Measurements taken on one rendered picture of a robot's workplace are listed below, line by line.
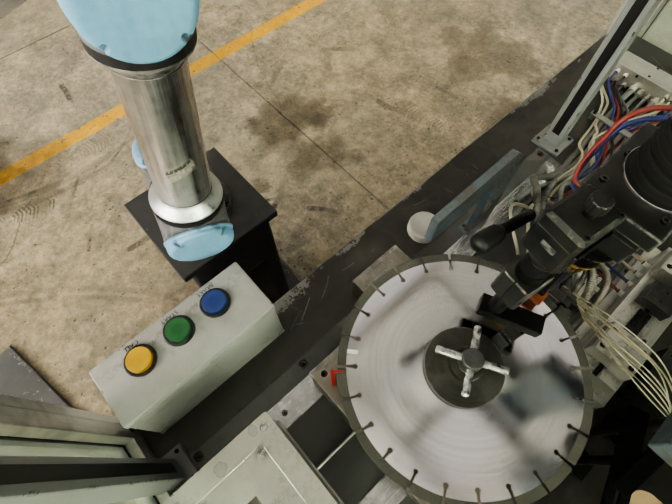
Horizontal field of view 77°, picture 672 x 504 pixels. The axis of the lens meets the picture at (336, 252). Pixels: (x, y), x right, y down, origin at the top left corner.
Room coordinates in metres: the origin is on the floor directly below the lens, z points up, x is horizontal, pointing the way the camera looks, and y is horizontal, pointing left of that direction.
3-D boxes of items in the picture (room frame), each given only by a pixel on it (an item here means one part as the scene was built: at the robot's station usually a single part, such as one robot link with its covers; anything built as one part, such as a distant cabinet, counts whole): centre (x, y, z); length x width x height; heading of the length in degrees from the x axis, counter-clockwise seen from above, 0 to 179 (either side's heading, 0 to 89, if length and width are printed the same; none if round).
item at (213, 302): (0.24, 0.20, 0.90); 0.04 x 0.04 x 0.02
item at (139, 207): (0.52, 0.31, 0.37); 0.40 x 0.40 x 0.75; 41
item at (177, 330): (0.19, 0.25, 0.90); 0.04 x 0.04 x 0.02
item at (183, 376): (0.18, 0.24, 0.82); 0.28 x 0.11 x 0.15; 131
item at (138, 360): (0.15, 0.31, 0.90); 0.04 x 0.04 x 0.02
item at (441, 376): (0.12, -0.18, 0.96); 0.11 x 0.11 x 0.03
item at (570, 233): (0.18, -0.21, 1.17); 0.06 x 0.05 x 0.20; 122
